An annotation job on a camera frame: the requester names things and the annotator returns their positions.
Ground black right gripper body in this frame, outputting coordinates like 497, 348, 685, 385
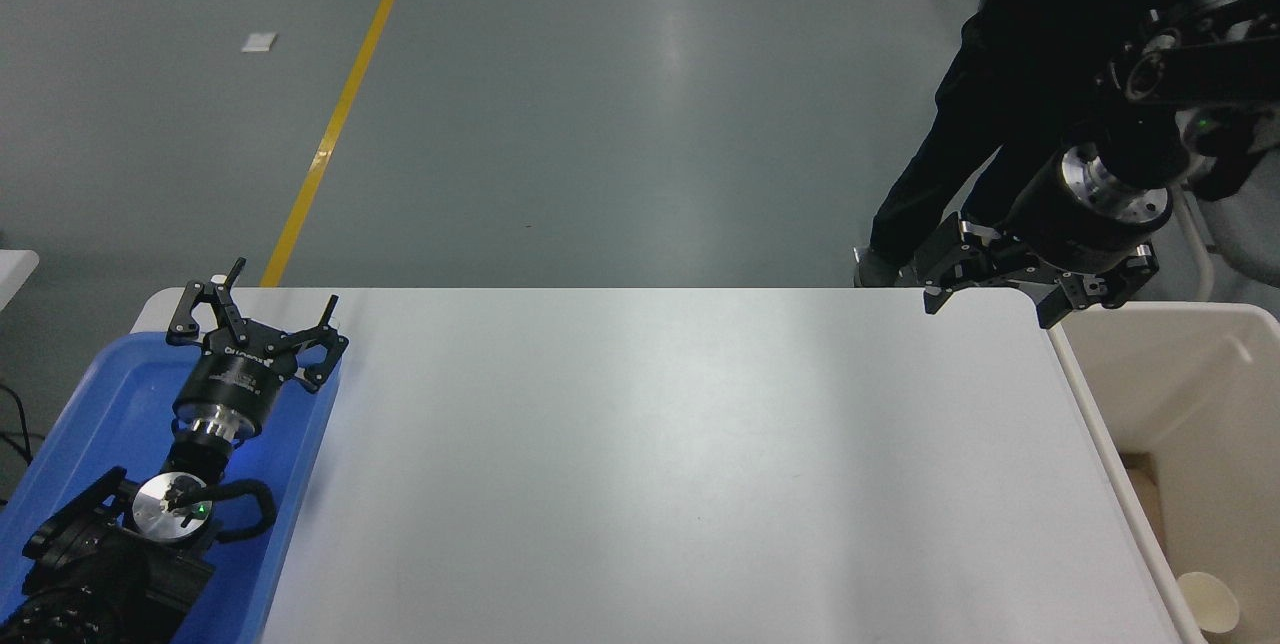
1003, 159, 1167, 277

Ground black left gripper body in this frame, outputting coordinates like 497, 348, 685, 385
175, 319, 301, 427

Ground blue plastic tray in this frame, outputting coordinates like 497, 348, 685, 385
0, 327, 343, 644

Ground large pale bin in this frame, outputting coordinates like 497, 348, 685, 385
1043, 302, 1280, 644

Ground person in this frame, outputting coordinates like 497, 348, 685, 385
853, 0, 1201, 290

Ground white office chair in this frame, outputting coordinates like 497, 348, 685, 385
1170, 114, 1280, 303

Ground small white table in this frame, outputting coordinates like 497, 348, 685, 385
0, 247, 41, 310

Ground white paper cup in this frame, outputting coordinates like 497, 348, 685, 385
1177, 572, 1242, 637

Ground black cables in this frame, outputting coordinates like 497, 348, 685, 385
0, 382, 48, 507

